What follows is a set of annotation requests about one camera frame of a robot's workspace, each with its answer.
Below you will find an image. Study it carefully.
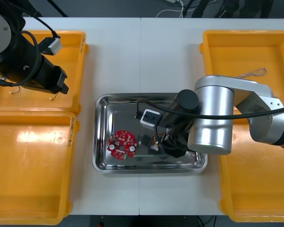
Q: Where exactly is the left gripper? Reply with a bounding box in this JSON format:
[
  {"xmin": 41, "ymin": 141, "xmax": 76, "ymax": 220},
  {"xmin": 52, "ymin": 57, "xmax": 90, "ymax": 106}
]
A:
[{"xmin": 20, "ymin": 56, "xmax": 70, "ymax": 95}]

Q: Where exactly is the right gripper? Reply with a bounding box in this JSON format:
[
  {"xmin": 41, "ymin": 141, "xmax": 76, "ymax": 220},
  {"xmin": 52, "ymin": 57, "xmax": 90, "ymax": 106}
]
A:
[{"xmin": 161, "ymin": 111, "xmax": 192, "ymax": 159}]

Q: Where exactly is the round red circuit board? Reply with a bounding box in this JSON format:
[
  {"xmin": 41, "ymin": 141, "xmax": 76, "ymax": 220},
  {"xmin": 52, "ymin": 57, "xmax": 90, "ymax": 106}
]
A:
[{"xmin": 106, "ymin": 130, "xmax": 138, "ymax": 161}]

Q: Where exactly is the yellow-orange plastic bin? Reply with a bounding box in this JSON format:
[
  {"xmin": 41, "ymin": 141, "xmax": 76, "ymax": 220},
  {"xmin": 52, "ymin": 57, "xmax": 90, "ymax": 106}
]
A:
[
  {"xmin": 0, "ymin": 111, "xmax": 80, "ymax": 226},
  {"xmin": 218, "ymin": 108, "xmax": 284, "ymax": 224},
  {"xmin": 199, "ymin": 29, "xmax": 284, "ymax": 114},
  {"xmin": 0, "ymin": 30, "xmax": 89, "ymax": 114}
]

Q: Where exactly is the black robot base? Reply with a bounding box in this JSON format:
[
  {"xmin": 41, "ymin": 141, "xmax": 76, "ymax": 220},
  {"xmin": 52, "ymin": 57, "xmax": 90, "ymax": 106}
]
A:
[{"xmin": 89, "ymin": 215, "xmax": 200, "ymax": 227}]

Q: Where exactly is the multicoloured wire harness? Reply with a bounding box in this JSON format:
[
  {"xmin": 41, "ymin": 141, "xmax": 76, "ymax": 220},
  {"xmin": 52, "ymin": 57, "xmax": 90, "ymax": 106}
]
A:
[{"xmin": 148, "ymin": 134, "xmax": 163, "ymax": 152}]

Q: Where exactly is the steel tray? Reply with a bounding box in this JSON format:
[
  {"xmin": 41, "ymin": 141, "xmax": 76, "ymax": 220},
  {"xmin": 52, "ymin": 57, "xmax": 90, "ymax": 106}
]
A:
[{"xmin": 92, "ymin": 92, "xmax": 208, "ymax": 175}]

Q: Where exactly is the grey twisted wire harness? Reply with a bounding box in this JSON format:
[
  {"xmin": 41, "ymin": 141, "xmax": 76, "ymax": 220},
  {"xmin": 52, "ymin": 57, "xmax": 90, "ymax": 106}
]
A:
[{"xmin": 234, "ymin": 68, "xmax": 267, "ymax": 79}]

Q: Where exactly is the white floor cable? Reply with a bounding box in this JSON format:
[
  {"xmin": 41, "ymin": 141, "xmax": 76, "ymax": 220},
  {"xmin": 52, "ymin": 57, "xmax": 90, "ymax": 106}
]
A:
[{"xmin": 155, "ymin": 0, "xmax": 186, "ymax": 18}]

